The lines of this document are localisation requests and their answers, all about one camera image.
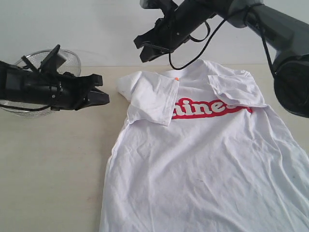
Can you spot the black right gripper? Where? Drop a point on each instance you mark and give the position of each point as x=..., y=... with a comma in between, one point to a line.
x=171, y=33

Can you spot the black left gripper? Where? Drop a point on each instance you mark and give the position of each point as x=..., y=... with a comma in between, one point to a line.
x=79, y=92

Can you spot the white t-shirt red print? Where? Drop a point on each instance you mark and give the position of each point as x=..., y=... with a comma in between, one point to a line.
x=201, y=151

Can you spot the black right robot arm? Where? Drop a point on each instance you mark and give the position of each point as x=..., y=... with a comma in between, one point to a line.
x=287, y=35

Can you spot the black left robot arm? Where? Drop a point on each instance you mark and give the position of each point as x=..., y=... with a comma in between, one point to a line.
x=50, y=90

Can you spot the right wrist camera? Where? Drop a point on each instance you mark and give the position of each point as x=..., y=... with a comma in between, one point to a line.
x=163, y=5

